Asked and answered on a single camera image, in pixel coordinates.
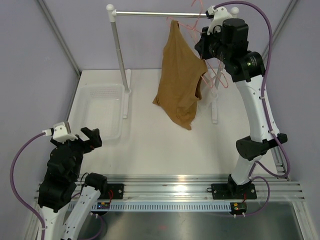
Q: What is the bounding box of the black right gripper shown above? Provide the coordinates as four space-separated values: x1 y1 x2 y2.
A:
195 25 231 64

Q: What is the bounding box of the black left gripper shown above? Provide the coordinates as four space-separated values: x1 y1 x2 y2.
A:
51 126 102 179

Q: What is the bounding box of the pink wire hanger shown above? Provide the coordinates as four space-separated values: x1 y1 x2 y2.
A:
200 11 229 88
177 0 217 91

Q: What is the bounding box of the tan tank top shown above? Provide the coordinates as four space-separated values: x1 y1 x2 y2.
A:
152 20 208 131

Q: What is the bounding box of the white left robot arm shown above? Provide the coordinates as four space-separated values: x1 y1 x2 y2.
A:
37 127 108 240

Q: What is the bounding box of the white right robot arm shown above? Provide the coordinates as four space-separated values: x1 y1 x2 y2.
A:
194 18 288 200

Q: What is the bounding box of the white tank top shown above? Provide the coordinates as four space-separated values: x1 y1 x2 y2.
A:
191 80 218 124

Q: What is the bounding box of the white metal clothes rack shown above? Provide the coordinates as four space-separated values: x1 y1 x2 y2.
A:
105 4 240 124

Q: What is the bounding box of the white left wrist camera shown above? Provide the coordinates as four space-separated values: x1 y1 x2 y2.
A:
42 121 78 143

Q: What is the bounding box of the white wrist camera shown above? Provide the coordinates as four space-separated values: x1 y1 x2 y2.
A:
42 121 78 143
205 5 237 36

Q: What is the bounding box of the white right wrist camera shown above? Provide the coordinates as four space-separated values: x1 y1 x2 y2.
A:
205 5 237 36

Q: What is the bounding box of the left aluminium frame post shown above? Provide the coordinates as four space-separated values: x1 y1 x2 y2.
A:
37 0 81 78

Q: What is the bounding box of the aluminium frame post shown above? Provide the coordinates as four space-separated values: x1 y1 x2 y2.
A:
253 0 299 71
37 0 81 78

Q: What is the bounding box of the white slotted cable duct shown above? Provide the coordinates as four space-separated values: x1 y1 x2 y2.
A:
89 201 231 212

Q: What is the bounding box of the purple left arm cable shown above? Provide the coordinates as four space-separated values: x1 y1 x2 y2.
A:
11 132 50 240

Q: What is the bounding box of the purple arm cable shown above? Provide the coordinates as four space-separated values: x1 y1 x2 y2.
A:
212 1 292 218
11 132 50 240

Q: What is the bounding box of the right aluminium frame post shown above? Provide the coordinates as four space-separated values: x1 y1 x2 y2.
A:
253 0 299 71

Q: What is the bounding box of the aluminium mounting rail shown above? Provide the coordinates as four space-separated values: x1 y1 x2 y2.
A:
107 174 305 202

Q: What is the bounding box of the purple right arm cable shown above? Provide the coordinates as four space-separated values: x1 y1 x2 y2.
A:
212 1 292 218

